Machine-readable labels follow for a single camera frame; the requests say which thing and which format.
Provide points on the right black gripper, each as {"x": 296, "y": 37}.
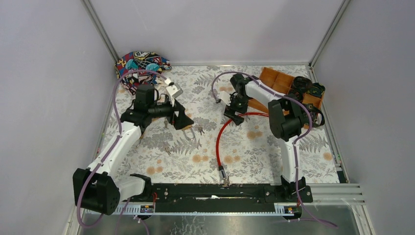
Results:
{"x": 230, "y": 110}

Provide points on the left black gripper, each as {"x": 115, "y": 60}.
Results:
{"x": 176, "y": 112}

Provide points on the small brass padlock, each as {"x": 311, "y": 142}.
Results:
{"x": 189, "y": 133}

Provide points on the silver key bunch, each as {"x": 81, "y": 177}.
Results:
{"x": 200, "y": 130}

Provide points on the small metal key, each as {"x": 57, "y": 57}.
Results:
{"x": 167, "y": 149}

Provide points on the red cable lock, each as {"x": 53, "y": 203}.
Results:
{"x": 243, "y": 149}

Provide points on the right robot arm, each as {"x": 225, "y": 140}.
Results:
{"x": 287, "y": 116}

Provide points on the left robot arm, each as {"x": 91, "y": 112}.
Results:
{"x": 94, "y": 187}

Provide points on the floral table mat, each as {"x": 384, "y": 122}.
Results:
{"x": 192, "y": 161}

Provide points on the orange compartment tray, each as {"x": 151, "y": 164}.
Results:
{"x": 306, "y": 91}

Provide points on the colourful patterned cloth bag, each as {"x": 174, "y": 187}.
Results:
{"x": 140, "y": 68}

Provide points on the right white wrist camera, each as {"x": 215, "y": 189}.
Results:
{"x": 223, "y": 98}

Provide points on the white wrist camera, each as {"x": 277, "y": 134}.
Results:
{"x": 223, "y": 98}
{"x": 173, "y": 91}

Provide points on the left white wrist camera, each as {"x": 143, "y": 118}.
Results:
{"x": 173, "y": 91}

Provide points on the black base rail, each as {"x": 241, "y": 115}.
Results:
{"x": 219, "y": 198}

